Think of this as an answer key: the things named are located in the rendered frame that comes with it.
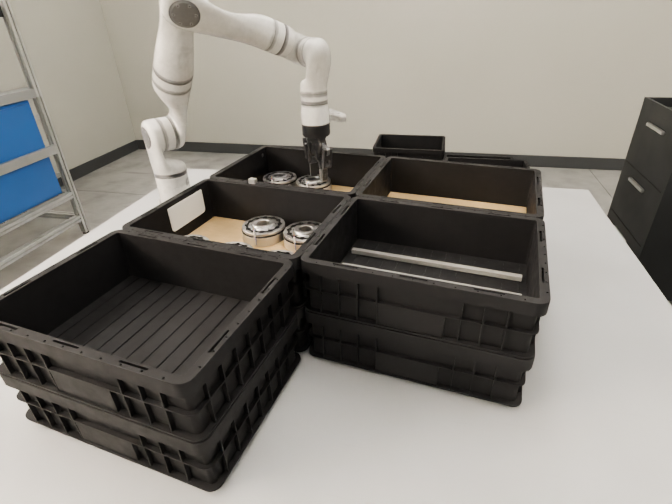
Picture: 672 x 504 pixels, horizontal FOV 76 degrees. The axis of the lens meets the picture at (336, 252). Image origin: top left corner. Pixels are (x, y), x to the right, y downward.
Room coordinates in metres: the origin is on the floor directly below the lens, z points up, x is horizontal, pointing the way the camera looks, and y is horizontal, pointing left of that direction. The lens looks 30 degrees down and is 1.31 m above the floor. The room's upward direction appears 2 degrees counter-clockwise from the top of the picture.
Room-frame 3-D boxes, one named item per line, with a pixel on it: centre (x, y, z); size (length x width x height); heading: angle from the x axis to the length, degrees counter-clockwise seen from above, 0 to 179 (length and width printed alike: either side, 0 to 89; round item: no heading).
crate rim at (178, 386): (0.57, 0.31, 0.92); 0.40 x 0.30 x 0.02; 68
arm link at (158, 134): (1.22, 0.48, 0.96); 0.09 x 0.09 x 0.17; 41
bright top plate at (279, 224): (0.91, 0.17, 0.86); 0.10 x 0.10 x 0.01
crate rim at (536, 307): (0.70, -0.17, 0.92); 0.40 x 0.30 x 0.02; 68
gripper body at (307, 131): (1.17, 0.04, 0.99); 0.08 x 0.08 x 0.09
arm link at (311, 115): (1.18, 0.03, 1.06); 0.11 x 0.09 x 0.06; 118
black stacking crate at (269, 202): (0.85, 0.20, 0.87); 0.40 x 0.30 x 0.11; 68
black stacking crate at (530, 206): (0.98, -0.29, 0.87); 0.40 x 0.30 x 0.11; 68
